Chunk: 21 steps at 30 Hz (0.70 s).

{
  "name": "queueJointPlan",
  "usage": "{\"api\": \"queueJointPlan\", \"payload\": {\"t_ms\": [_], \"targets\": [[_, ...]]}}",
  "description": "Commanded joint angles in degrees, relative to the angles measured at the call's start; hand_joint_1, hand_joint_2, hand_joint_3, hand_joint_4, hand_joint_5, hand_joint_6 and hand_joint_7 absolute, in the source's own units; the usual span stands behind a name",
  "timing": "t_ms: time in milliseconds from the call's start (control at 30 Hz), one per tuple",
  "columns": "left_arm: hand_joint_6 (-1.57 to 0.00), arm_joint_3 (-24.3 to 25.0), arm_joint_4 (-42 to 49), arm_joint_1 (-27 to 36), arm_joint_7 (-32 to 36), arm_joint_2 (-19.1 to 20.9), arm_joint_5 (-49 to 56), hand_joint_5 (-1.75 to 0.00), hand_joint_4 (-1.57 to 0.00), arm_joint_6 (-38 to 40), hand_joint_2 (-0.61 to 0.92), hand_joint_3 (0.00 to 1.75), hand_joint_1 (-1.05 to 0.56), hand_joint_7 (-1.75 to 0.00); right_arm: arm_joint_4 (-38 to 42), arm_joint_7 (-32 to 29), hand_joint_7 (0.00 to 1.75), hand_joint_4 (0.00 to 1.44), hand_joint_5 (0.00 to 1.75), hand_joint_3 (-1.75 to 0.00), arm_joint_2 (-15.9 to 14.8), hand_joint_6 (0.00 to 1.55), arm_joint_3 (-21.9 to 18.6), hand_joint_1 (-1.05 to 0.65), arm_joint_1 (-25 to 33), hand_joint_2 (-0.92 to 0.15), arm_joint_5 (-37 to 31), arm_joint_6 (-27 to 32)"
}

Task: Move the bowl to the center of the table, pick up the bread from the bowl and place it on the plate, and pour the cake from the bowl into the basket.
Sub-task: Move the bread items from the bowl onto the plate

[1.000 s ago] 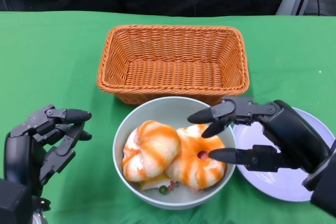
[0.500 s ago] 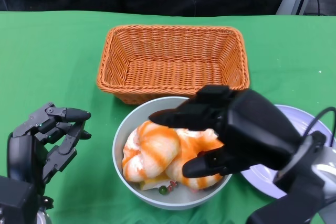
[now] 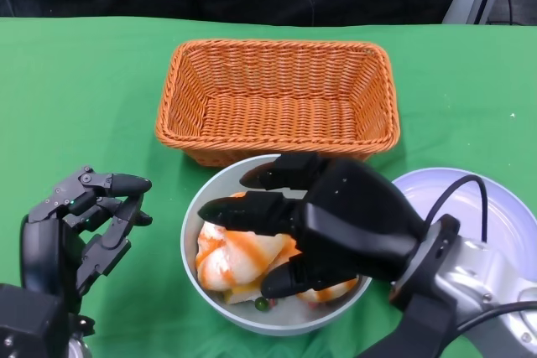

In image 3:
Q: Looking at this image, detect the green tablecloth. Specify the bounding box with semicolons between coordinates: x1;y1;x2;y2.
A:
0;17;537;358

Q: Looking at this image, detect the grey green bowl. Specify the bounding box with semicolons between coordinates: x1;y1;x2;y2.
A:
180;153;374;337

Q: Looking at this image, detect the orange wicker basket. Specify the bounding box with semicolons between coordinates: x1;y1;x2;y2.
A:
154;39;400;169

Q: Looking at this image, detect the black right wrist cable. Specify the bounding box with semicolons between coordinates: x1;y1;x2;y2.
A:
423;174;537;332

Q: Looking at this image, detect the lavender plate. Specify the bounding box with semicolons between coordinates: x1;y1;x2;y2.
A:
389;167;537;329

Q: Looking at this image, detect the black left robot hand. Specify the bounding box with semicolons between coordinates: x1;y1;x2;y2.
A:
18;164;154;317

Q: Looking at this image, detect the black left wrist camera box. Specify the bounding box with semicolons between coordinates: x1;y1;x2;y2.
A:
0;284;70;358

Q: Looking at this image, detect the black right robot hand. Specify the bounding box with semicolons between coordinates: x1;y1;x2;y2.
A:
196;152;425;303

